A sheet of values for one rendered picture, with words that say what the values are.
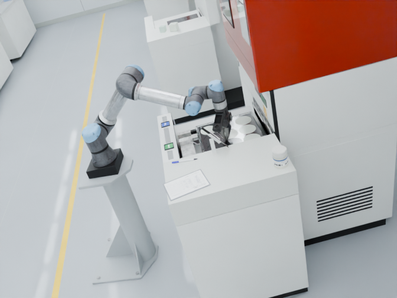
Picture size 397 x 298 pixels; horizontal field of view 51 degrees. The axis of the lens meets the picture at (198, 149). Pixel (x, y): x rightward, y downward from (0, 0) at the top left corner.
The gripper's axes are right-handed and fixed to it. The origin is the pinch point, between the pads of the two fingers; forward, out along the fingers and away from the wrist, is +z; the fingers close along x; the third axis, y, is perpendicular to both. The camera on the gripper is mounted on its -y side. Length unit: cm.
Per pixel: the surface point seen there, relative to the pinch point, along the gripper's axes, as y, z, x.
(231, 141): -0.5, 1.6, -3.6
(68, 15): 582, 83, 587
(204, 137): 2.7, 1.5, 15.0
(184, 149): -7.1, 3.5, 24.8
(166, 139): -8.0, -4.1, 34.1
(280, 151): -29, -15, -39
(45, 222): -5, 92, 183
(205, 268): -58, 45, 1
